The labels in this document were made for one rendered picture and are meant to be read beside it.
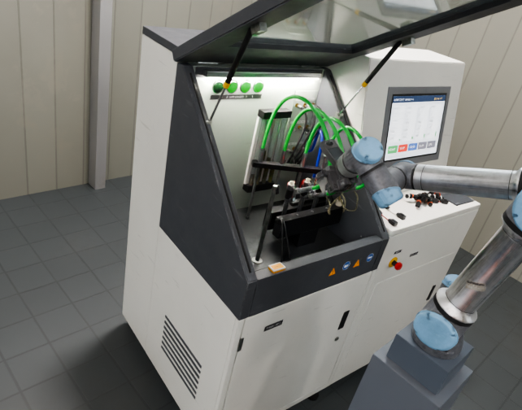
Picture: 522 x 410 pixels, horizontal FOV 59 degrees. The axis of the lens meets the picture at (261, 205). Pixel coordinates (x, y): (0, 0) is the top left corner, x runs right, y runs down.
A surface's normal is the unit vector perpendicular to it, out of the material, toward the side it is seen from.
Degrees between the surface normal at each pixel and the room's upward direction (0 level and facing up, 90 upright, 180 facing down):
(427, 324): 98
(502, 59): 90
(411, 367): 90
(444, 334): 98
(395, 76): 76
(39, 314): 0
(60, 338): 0
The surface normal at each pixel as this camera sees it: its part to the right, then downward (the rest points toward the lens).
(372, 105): 0.62, 0.28
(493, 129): -0.72, 0.21
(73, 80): 0.67, 0.47
